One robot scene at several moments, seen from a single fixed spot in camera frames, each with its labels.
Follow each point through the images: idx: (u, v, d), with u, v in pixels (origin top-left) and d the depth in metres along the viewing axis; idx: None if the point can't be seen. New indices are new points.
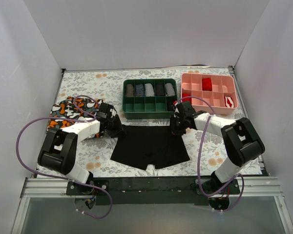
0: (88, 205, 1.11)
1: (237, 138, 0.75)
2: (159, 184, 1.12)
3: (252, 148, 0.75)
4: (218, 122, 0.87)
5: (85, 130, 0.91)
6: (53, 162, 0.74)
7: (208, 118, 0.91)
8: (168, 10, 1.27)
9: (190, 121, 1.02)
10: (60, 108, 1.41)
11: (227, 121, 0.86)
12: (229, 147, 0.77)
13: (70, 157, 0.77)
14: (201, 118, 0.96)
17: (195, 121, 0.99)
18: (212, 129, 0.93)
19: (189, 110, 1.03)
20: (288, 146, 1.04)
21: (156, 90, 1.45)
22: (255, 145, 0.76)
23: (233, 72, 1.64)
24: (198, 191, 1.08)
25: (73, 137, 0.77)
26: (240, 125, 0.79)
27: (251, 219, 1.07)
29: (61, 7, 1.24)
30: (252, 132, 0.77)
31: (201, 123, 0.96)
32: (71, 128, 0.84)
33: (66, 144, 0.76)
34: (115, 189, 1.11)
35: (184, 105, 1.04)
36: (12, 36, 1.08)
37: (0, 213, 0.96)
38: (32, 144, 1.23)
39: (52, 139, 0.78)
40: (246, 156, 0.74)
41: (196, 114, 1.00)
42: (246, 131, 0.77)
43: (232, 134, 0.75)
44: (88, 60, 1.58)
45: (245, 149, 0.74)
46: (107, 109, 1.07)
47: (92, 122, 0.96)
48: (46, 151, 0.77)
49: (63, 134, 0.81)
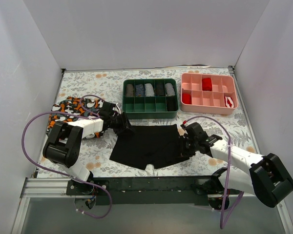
0: (88, 206, 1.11)
1: (268, 181, 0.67)
2: (158, 184, 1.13)
3: (282, 187, 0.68)
4: (241, 157, 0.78)
5: (90, 126, 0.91)
6: (58, 154, 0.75)
7: (228, 149, 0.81)
8: (168, 10, 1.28)
9: (204, 147, 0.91)
10: (60, 108, 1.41)
11: (252, 155, 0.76)
12: (259, 188, 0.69)
13: (74, 150, 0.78)
14: (219, 146, 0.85)
17: (211, 149, 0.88)
18: (234, 163, 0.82)
19: (200, 134, 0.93)
20: (289, 146, 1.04)
21: (156, 90, 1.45)
22: (285, 183, 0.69)
23: (233, 72, 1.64)
24: (198, 191, 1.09)
25: (78, 131, 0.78)
26: (268, 162, 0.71)
27: (251, 219, 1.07)
29: (61, 8, 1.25)
30: (282, 170, 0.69)
31: (219, 153, 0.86)
32: (75, 122, 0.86)
33: (71, 137, 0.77)
34: (115, 189, 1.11)
35: (195, 129, 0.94)
36: (12, 36, 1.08)
37: (0, 214, 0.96)
38: (32, 144, 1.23)
39: (57, 132, 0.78)
40: (279, 198, 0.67)
41: (211, 140, 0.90)
42: (275, 169, 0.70)
43: (263, 176, 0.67)
44: (88, 61, 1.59)
45: (277, 190, 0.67)
46: (110, 107, 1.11)
47: (96, 120, 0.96)
48: (52, 143, 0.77)
49: (69, 128, 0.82)
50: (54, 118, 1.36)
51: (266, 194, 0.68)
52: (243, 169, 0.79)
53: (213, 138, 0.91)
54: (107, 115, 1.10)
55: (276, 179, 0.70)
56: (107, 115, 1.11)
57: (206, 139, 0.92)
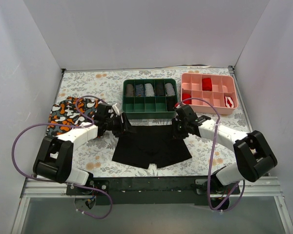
0: (88, 205, 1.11)
1: (250, 154, 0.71)
2: (158, 184, 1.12)
3: (265, 163, 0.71)
4: (227, 135, 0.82)
5: (83, 136, 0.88)
6: (48, 171, 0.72)
7: (215, 127, 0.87)
8: (168, 10, 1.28)
9: (193, 127, 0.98)
10: (60, 108, 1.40)
11: (238, 133, 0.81)
12: (241, 163, 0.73)
13: (66, 166, 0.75)
14: (207, 126, 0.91)
17: (199, 128, 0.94)
18: (220, 141, 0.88)
19: (190, 116, 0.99)
20: (289, 146, 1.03)
21: (156, 90, 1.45)
22: (268, 159, 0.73)
23: (233, 72, 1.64)
24: (198, 191, 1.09)
25: (68, 146, 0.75)
26: (253, 139, 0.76)
27: (251, 219, 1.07)
29: (61, 7, 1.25)
30: (265, 146, 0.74)
31: (207, 132, 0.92)
32: (66, 136, 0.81)
33: (61, 153, 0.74)
34: (115, 189, 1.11)
35: (185, 110, 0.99)
36: (12, 36, 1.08)
37: (0, 213, 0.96)
38: (32, 145, 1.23)
39: (46, 149, 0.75)
40: (260, 173, 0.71)
41: (199, 120, 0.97)
42: (259, 145, 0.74)
43: (245, 150, 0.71)
44: (88, 61, 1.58)
45: (259, 165, 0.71)
46: (105, 110, 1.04)
47: (90, 126, 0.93)
48: (41, 160, 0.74)
49: (60, 143, 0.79)
50: (54, 118, 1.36)
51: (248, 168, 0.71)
52: (228, 146, 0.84)
53: (201, 119, 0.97)
54: (103, 119, 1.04)
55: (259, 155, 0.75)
56: (103, 118, 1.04)
57: (195, 119, 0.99)
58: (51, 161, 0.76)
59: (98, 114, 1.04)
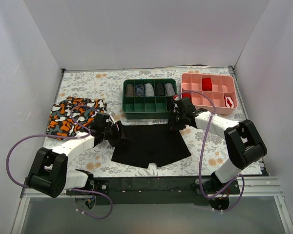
0: (88, 206, 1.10)
1: (240, 142, 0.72)
2: (159, 184, 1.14)
3: (254, 151, 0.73)
4: (220, 123, 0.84)
5: (78, 147, 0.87)
6: (42, 187, 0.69)
7: (209, 118, 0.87)
8: (168, 10, 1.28)
9: (190, 119, 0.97)
10: (60, 108, 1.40)
11: (230, 122, 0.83)
12: (232, 150, 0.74)
13: (60, 180, 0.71)
14: (202, 116, 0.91)
17: (196, 120, 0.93)
18: (214, 130, 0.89)
19: (188, 107, 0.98)
20: (289, 145, 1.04)
21: (156, 89, 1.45)
22: (257, 147, 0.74)
23: (233, 72, 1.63)
24: (198, 191, 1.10)
25: (62, 160, 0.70)
26: (244, 127, 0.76)
27: (252, 219, 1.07)
29: (61, 7, 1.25)
30: (256, 135, 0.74)
31: (202, 122, 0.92)
32: (61, 148, 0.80)
33: (54, 167, 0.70)
34: (115, 189, 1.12)
35: (184, 102, 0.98)
36: (12, 36, 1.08)
37: (0, 213, 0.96)
38: (31, 145, 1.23)
39: (39, 162, 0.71)
40: (248, 160, 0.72)
41: (197, 111, 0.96)
42: (249, 134, 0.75)
43: (236, 137, 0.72)
44: (88, 60, 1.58)
45: (248, 153, 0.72)
46: (103, 120, 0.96)
47: (86, 137, 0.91)
48: (34, 174, 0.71)
49: (54, 156, 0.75)
50: (54, 118, 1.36)
51: (237, 156, 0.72)
52: (221, 134, 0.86)
53: (199, 110, 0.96)
54: (100, 127, 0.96)
55: (249, 144, 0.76)
56: (100, 127, 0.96)
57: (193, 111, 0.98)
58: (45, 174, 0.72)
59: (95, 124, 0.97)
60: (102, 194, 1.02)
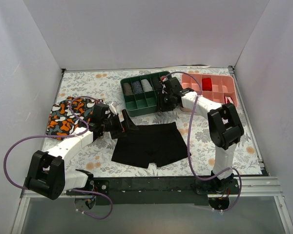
0: (88, 206, 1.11)
1: (221, 123, 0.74)
2: (158, 184, 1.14)
3: (234, 132, 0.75)
4: (204, 105, 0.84)
5: (76, 146, 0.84)
6: (40, 189, 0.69)
7: (196, 98, 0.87)
8: (168, 10, 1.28)
9: (177, 98, 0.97)
10: (60, 108, 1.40)
11: (214, 104, 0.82)
12: (213, 130, 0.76)
13: (58, 183, 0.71)
14: (189, 97, 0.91)
17: (182, 99, 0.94)
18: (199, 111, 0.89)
19: (176, 87, 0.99)
20: (289, 145, 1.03)
21: (154, 84, 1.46)
22: (236, 128, 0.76)
23: (233, 72, 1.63)
24: (198, 191, 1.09)
25: (58, 165, 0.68)
26: (226, 109, 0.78)
27: (252, 219, 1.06)
29: (61, 7, 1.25)
30: (236, 117, 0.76)
31: (188, 103, 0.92)
32: (57, 150, 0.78)
33: (51, 171, 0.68)
34: (115, 189, 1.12)
35: (172, 82, 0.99)
36: (12, 35, 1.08)
37: (0, 213, 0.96)
38: (32, 144, 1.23)
39: (36, 165, 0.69)
40: (228, 140, 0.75)
41: (183, 91, 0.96)
42: (230, 116, 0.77)
43: (217, 118, 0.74)
44: (88, 60, 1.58)
45: (227, 132, 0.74)
46: (101, 111, 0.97)
47: (84, 134, 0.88)
48: (32, 177, 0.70)
49: (51, 158, 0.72)
50: (54, 118, 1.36)
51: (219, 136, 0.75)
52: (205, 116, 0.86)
53: (186, 90, 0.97)
54: (99, 120, 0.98)
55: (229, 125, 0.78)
56: (99, 120, 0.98)
57: (180, 90, 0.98)
58: (43, 176, 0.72)
59: (95, 116, 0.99)
60: (101, 194, 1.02)
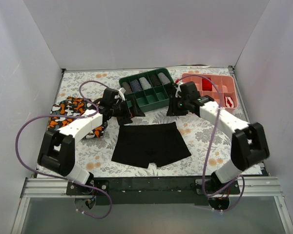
0: (88, 205, 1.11)
1: (246, 146, 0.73)
2: (158, 184, 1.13)
3: (257, 154, 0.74)
4: (228, 121, 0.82)
5: (86, 127, 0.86)
6: (52, 166, 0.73)
7: (217, 112, 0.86)
8: (167, 10, 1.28)
9: (194, 106, 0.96)
10: (60, 108, 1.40)
11: (238, 121, 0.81)
12: (236, 151, 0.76)
13: (68, 160, 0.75)
14: (209, 109, 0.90)
17: (200, 109, 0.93)
18: (221, 126, 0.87)
19: (194, 93, 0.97)
20: (289, 145, 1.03)
21: (152, 81, 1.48)
22: (261, 151, 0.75)
23: (233, 72, 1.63)
24: (198, 191, 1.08)
25: (68, 142, 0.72)
26: (251, 130, 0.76)
27: (252, 219, 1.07)
29: (61, 7, 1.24)
30: (262, 140, 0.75)
31: (208, 114, 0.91)
32: (69, 128, 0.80)
33: (62, 148, 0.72)
34: (115, 189, 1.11)
35: (189, 87, 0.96)
36: (11, 35, 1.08)
37: (0, 214, 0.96)
38: (32, 144, 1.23)
39: (48, 143, 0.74)
40: (250, 162, 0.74)
41: (202, 100, 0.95)
42: (257, 138, 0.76)
43: (242, 140, 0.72)
44: (88, 60, 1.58)
45: (251, 155, 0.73)
46: (111, 96, 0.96)
47: (93, 116, 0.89)
48: (45, 154, 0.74)
49: (62, 137, 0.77)
50: (54, 118, 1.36)
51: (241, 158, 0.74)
52: (227, 133, 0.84)
53: (205, 99, 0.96)
54: (108, 104, 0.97)
55: (254, 146, 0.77)
56: (109, 104, 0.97)
57: (198, 98, 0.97)
58: (54, 154, 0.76)
59: (104, 100, 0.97)
60: (100, 190, 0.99)
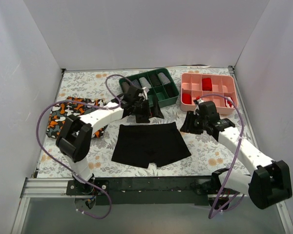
0: (88, 205, 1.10)
1: (269, 185, 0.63)
2: (158, 184, 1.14)
3: (279, 195, 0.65)
4: (249, 154, 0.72)
5: (105, 119, 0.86)
6: (67, 150, 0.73)
7: (239, 142, 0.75)
8: (167, 10, 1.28)
9: (212, 129, 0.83)
10: (60, 108, 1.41)
11: (261, 156, 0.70)
12: (255, 189, 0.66)
13: (84, 147, 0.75)
14: (229, 136, 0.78)
17: (219, 134, 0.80)
18: (241, 158, 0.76)
19: (213, 115, 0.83)
20: (289, 145, 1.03)
21: (152, 81, 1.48)
22: (283, 192, 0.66)
23: (233, 72, 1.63)
24: (198, 191, 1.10)
25: (87, 130, 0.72)
26: (275, 167, 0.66)
27: (252, 220, 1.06)
29: (61, 7, 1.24)
30: (286, 180, 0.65)
31: (227, 141, 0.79)
32: (89, 118, 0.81)
33: (79, 134, 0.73)
34: (115, 189, 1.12)
35: (209, 108, 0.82)
36: (11, 35, 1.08)
37: (0, 214, 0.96)
38: (32, 144, 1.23)
39: (68, 126, 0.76)
40: (270, 203, 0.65)
41: (222, 124, 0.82)
42: (280, 176, 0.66)
43: (265, 179, 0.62)
44: (88, 60, 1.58)
45: (272, 195, 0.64)
46: (136, 93, 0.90)
47: (115, 109, 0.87)
48: (63, 137, 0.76)
49: (81, 124, 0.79)
50: (54, 118, 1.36)
51: (261, 197, 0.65)
52: (248, 168, 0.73)
53: (225, 122, 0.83)
54: (131, 101, 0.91)
55: (276, 185, 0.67)
56: (132, 100, 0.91)
57: (217, 121, 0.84)
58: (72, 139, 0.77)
59: (128, 96, 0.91)
60: (101, 189, 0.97)
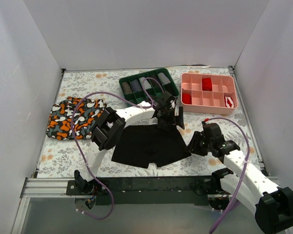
0: (88, 206, 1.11)
1: (276, 212, 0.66)
2: (159, 184, 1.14)
3: (285, 221, 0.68)
4: (255, 180, 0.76)
5: (137, 116, 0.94)
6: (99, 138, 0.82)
7: (244, 166, 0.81)
8: (167, 10, 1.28)
9: (217, 151, 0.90)
10: (60, 108, 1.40)
11: (267, 182, 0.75)
12: (262, 214, 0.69)
13: (114, 139, 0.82)
14: (234, 160, 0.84)
17: (225, 158, 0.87)
18: (245, 182, 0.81)
19: (218, 137, 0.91)
20: (289, 145, 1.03)
21: (152, 81, 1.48)
22: (290, 218, 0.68)
23: (233, 72, 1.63)
24: (198, 191, 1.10)
25: (120, 124, 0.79)
26: (281, 194, 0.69)
27: (252, 220, 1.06)
29: (61, 7, 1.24)
30: (292, 206, 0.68)
31: (232, 165, 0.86)
32: (123, 112, 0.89)
33: (113, 126, 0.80)
34: (115, 189, 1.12)
35: (213, 131, 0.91)
36: (12, 35, 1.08)
37: (0, 214, 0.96)
38: (32, 145, 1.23)
39: (104, 117, 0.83)
40: (277, 228, 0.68)
41: (227, 146, 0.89)
42: (286, 203, 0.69)
43: (271, 207, 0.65)
44: (88, 60, 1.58)
45: (279, 222, 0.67)
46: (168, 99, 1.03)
47: (147, 109, 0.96)
48: (98, 126, 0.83)
49: (116, 117, 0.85)
50: (54, 118, 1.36)
51: (268, 223, 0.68)
52: (253, 193, 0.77)
53: (229, 145, 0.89)
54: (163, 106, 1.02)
55: (282, 210, 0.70)
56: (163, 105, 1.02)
57: (222, 143, 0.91)
58: (105, 128, 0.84)
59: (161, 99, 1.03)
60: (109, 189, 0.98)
